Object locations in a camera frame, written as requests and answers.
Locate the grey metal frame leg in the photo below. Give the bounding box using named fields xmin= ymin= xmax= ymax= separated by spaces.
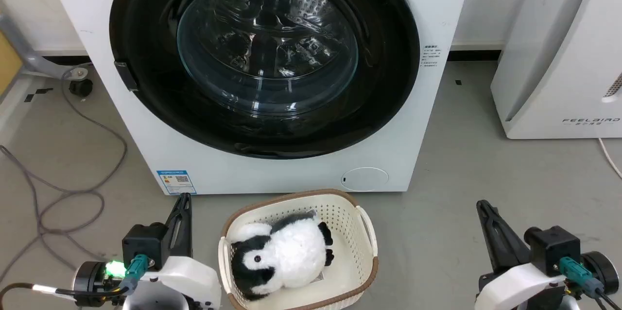
xmin=0 ymin=0 xmax=89 ymax=80

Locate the small printed text sticker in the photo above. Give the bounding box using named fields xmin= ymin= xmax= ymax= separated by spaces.
xmin=423 ymin=45 xmax=442 ymax=74

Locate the blue energy label sticker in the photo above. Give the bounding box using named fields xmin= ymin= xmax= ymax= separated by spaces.
xmin=156 ymin=170 xmax=197 ymax=196

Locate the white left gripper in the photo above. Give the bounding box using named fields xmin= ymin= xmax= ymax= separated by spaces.
xmin=121 ymin=193 xmax=222 ymax=310

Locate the grey floor cable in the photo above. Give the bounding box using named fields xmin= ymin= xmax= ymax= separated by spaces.
xmin=0 ymin=63 xmax=128 ymax=284

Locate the black caster wheel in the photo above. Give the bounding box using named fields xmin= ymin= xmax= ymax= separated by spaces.
xmin=69 ymin=78 xmax=94 ymax=98

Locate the black door handle latch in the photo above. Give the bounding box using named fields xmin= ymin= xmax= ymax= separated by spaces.
xmin=114 ymin=61 xmax=138 ymax=92

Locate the white air purifier appliance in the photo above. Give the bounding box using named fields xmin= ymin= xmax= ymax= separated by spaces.
xmin=490 ymin=0 xmax=622 ymax=140

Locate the black round glass washer door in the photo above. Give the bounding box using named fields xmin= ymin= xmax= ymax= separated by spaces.
xmin=109 ymin=0 xmax=421 ymax=160

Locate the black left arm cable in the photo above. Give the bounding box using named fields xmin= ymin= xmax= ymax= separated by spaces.
xmin=0 ymin=283 xmax=128 ymax=307

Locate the cream laundry basket brown rim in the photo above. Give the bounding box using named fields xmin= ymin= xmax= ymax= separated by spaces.
xmin=218 ymin=189 xmax=379 ymax=310

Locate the white front-load washing machine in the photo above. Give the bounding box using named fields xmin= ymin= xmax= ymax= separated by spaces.
xmin=40 ymin=0 xmax=476 ymax=196

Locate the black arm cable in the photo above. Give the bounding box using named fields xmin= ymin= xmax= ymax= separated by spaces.
xmin=0 ymin=283 xmax=128 ymax=307
xmin=559 ymin=257 xmax=622 ymax=310

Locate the black white penguin plush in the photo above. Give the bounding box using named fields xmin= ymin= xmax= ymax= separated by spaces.
xmin=230 ymin=210 xmax=335 ymax=300

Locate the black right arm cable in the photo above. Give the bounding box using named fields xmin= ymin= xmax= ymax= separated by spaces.
xmin=559 ymin=257 xmax=622 ymax=310

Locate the round white filter cover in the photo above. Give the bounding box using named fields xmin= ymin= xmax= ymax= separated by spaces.
xmin=341 ymin=167 xmax=389 ymax=192

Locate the white power cord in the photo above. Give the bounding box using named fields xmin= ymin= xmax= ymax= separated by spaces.
xmin=598 ymin=138 xmax=622 ymax=179

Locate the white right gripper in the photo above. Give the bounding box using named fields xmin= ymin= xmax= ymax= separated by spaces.
xmin=475 ymin=200 xmax=568 ymax=310

